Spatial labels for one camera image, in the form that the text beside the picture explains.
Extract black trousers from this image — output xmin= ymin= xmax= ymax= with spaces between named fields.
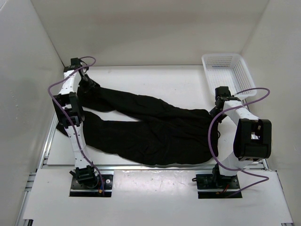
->
xmin=56 ymin=79 xmax=222 ymax=168

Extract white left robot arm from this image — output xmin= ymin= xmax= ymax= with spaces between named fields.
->
xmin=48 ymin=62 xmax=100 ymax=188

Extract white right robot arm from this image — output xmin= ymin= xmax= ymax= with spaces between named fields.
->
xmin=210 ymin=97 xmax=272 ymax=188

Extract white perforated plastic basket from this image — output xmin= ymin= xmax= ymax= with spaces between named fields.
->
xmin=202 ymin=53 xmax=257 ymax=100

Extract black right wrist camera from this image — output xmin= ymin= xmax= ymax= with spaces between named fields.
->
xmin=215 ymin=86 xmax=231 ymax=99

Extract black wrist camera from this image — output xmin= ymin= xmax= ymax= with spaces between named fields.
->
xmin=215 ymin=86 xmax=231 ymax=99
xmin=70 ymin=57 xmax=82 ymax=67

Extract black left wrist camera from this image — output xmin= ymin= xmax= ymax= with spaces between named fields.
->
xmin=70 ymin=57 xmax=82 ymax=67

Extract aluminium left frame rail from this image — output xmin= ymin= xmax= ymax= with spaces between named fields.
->
xmin=15 ymin=115 xmax=58 ymax=226

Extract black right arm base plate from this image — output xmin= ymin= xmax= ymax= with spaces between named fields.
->
xmin=192 ymin=174 xmax=242 ymax=199

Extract aluminium front frame rail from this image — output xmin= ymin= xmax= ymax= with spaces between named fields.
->
xmin=39 ymin=163 xmax=267 ymax=170

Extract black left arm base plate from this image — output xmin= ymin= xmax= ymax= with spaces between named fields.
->
xmin=69 ymin=171 xmax=114 ymax=198

